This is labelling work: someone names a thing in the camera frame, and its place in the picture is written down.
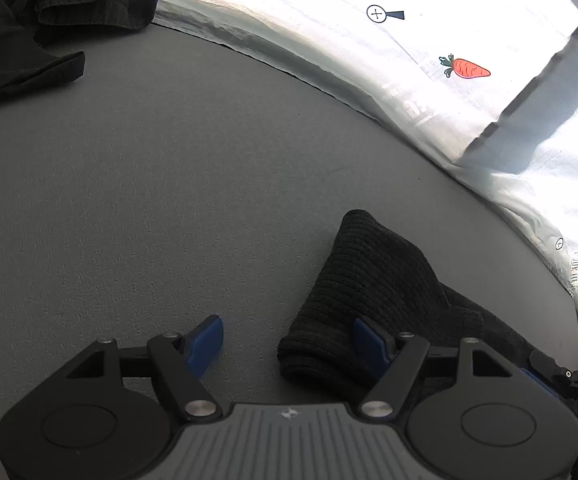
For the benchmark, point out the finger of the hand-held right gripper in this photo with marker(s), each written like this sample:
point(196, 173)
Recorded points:
point(549, 372)

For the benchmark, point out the pile of black clothes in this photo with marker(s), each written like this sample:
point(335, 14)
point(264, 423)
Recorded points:
point(29, 25)

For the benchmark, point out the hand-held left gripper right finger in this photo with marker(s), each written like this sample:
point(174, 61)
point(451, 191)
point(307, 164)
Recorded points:
point(371, 347)

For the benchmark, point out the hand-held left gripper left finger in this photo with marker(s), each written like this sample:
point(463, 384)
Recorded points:
point(204, 347)

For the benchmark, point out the printed white curtain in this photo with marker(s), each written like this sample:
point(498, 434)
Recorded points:
point(419, 60)

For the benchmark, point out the black knit garment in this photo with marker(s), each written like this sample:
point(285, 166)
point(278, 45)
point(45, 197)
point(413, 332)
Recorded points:
point(369, 285)

